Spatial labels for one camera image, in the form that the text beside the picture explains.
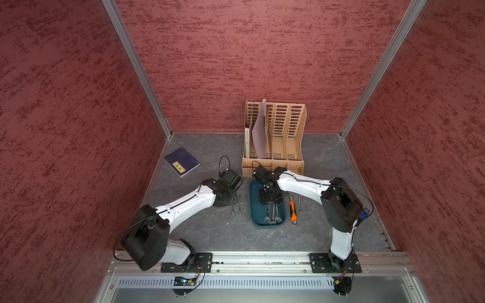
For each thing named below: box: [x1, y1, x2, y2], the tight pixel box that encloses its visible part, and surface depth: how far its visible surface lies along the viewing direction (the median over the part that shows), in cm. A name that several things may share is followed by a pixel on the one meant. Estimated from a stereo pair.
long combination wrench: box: [274, 203, 283, 225], surface depth 87 cm
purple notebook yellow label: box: [163, 146, 201, 178], surface depth 108 cm
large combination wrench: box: [263, 204, 271, 224], surface depth 89 cm
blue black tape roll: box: [359, 207, 370, 221], surface depth 86 cm
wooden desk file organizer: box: [241, 101, 307, 178], surface depth 102 cm
